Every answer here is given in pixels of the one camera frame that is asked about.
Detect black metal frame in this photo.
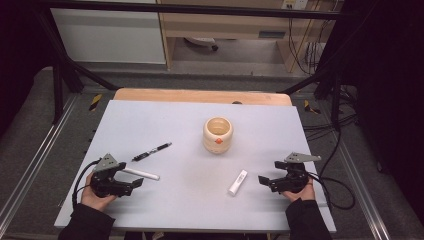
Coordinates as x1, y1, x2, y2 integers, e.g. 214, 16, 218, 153
33, 0, 354, 132

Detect wooden desk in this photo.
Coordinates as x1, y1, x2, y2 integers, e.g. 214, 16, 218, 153
156, 0, 344, 73

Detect person's left hand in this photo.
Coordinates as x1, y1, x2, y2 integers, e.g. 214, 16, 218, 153
80, 171, 118, 212

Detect cream cup with orange mark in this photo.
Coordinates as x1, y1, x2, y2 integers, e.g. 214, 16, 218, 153
202, 116, 234, 155

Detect hanging black cables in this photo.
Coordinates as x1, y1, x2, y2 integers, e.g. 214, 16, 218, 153
288, 16, 327, 76

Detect white power strip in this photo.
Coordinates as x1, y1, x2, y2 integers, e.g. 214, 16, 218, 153
281, 0, 309, 10

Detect left hand-held gripper cable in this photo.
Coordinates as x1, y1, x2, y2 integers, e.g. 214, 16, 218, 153
72, 159, 102, 208

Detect light grey board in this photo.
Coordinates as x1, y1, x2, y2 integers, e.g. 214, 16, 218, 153
54, 99, 337, 233

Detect yellow black tape strip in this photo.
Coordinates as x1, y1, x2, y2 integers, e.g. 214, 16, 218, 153
88, 93, 103, 112
303, 99, 322, 115

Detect black pen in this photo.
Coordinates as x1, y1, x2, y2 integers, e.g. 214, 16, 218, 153
131, 142, 173, 163

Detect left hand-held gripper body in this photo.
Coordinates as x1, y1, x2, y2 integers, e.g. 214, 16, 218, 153
90, 153, 134, 199

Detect hand-held gripper cable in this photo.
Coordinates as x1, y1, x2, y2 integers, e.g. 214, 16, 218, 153
72, 159, 102, 208
308, 171, 356, 212

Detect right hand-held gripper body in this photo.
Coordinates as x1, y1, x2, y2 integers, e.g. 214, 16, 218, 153
274, 152, 323, 194

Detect person's right hand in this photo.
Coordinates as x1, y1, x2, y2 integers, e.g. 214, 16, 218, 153
282, 178, 317, 203

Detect thick white marker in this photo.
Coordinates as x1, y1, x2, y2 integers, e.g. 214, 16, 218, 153
227, 169, 249, 197

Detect white cabinet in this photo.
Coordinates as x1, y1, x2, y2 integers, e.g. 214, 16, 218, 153
49, 8, 167, 65

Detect thin white pen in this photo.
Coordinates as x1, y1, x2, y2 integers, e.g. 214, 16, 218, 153
121, 167, 161, 182

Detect right hand-held gripper cable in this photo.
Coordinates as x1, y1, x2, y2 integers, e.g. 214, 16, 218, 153
308, 171, 356, 212

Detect wooden table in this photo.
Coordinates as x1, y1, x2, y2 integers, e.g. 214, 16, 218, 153
113, 87, 293, 107

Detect black floor cables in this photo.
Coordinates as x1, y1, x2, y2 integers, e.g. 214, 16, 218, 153
301, 84, 360, 142

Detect aluminium rail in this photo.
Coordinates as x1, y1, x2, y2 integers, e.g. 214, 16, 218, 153
336, 139, 392, 240
0, 94, 80, 228

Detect chair base with castor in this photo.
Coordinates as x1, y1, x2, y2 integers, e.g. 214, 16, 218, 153
184, 36, 220, 52

